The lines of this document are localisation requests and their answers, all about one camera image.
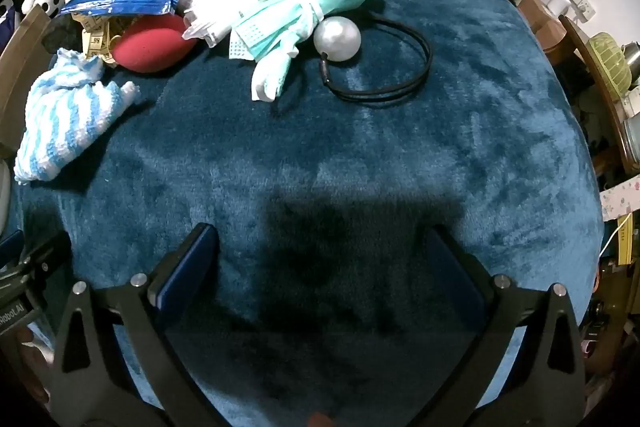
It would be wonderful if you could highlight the teal face mask bundle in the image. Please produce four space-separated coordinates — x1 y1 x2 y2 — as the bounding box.
229 0 366 103

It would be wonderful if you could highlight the yellow measuring tape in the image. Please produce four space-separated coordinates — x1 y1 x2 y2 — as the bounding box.
65 0 136 68

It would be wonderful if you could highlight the blue plush bed blanket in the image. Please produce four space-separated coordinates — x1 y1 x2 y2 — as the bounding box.
8 0 603 426

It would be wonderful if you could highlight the red makeup sponge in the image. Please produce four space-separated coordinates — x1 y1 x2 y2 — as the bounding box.
111 14 196 74

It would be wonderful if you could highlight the pearl hair tie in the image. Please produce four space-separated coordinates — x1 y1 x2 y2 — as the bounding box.
311 14 434 106

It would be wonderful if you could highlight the green small fan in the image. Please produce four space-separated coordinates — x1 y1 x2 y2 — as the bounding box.
587 32 631 101

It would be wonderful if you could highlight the blue white knitted cloth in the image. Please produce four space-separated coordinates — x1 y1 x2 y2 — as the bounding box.
13 48 140 184

